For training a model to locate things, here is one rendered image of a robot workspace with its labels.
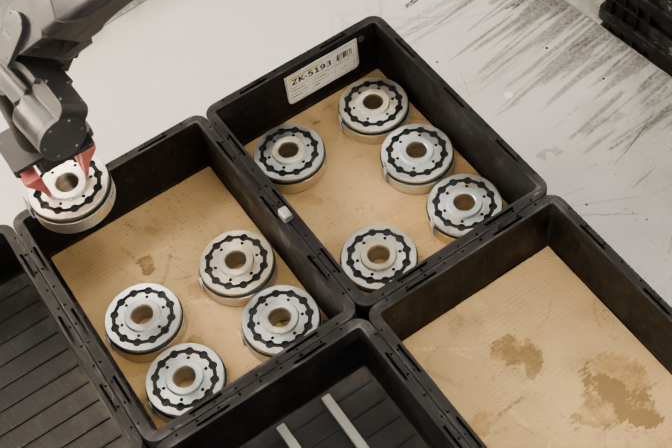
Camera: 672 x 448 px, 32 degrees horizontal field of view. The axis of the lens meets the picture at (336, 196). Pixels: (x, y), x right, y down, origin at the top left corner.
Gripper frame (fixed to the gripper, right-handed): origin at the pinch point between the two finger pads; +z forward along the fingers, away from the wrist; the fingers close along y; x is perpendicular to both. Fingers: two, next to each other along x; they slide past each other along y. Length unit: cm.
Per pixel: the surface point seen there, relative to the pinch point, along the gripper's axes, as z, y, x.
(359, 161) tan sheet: 23.3, 37.7, -5.0
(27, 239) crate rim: 12.5, -7.5, 4.9
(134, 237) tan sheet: 22.7, 5.1, 3.7
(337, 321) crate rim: 13.3, 18.4, -29.8
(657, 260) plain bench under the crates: 37, 66, -38
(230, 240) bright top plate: 20.1, 15.2, -7.0
